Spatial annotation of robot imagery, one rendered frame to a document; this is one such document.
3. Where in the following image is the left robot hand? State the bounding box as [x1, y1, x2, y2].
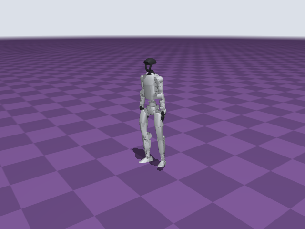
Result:
[161, 111, 166, 121]

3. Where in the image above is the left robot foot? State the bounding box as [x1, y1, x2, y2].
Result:
[158, 160, 166, 167]

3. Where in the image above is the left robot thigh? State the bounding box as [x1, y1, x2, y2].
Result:
[154, 109, 164, 142]

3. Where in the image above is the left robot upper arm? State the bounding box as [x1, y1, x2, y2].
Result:
[154, 76, 163, 99]

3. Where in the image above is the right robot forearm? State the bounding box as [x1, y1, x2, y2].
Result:
[139, 94, 145, 108]

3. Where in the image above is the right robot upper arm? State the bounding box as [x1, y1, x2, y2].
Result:
[140, 75, 145, 96]

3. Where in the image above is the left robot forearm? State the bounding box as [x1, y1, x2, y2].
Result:
[159, 94, 166, 114]

